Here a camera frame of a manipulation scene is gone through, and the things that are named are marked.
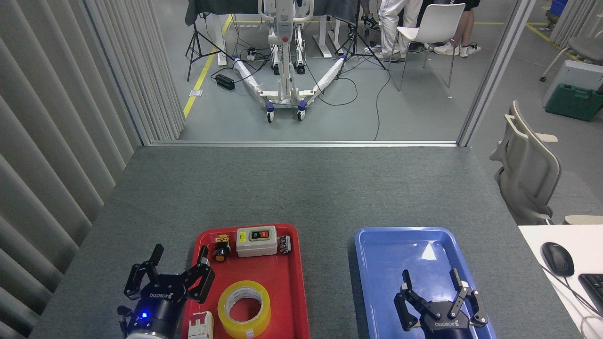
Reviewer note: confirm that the silver rail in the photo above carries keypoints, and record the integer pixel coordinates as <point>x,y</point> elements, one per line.
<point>301,143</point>

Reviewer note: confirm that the beige office chair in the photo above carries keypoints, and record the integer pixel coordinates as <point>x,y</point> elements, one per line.
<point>527,174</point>

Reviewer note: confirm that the person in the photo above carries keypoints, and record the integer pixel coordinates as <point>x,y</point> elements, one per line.
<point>392,23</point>
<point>370,21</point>
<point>464,28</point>

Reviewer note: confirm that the grey seat chair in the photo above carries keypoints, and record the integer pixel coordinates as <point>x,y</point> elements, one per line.
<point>586,47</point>

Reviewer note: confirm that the black computer mouse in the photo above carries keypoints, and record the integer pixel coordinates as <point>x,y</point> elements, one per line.
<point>557,259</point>

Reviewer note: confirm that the white power strip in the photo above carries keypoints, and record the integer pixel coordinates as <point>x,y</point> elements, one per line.
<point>250,53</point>

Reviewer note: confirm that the yellow tape roll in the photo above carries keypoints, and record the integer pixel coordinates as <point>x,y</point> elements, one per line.
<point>230,325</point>

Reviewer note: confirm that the green plastic case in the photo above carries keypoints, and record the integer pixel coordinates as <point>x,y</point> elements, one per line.
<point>572,101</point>

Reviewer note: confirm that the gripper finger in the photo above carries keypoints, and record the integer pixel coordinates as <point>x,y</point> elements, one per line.
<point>136,282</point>
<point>201,280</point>
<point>407,306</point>
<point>473,308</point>

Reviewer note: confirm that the beige chair armrest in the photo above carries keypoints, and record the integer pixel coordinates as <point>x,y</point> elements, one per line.
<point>584,219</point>

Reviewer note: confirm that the red plastic tray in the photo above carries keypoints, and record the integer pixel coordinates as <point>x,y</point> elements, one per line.
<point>282,282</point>

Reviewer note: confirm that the blue bin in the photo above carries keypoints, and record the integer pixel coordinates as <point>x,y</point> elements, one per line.
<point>558,9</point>

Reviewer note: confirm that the grey vertical blinds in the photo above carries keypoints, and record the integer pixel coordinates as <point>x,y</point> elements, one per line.
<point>47,141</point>
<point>572,19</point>

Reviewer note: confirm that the orange push button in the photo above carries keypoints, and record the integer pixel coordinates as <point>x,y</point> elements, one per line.
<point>221,252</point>

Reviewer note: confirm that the black tripod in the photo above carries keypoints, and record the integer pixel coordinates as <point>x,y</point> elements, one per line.
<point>194,42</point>
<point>354,42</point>

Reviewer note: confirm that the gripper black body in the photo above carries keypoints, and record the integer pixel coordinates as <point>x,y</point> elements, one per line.
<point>447,325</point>
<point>162,301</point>

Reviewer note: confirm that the white stand on wheels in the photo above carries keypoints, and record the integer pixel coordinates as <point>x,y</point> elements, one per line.
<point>284,70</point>

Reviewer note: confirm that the small black terminal block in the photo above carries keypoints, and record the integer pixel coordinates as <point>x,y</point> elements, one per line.
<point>284,245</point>

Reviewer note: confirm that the black keyboard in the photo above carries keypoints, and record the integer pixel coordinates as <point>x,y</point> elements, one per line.
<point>594,289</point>

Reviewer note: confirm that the white plastic chair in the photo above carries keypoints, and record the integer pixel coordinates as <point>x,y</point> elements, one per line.
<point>438,23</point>

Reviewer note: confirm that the white floor label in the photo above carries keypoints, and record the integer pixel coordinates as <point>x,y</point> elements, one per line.
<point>196,92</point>

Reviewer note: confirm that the white circuit breaker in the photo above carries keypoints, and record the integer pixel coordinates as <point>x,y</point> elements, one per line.
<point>200,325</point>

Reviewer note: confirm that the black power strip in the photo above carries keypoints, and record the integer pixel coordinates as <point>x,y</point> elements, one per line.
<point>225,82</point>

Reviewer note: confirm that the silver post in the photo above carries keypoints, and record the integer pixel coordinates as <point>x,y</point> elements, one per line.
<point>494,70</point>

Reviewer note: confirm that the white desk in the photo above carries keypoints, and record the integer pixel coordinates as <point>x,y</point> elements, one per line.
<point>565,292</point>

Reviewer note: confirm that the grey switch box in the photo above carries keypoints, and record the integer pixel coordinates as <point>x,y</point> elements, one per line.
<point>256,245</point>

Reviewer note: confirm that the blue plastic tray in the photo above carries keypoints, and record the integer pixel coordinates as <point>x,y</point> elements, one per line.
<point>391,263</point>

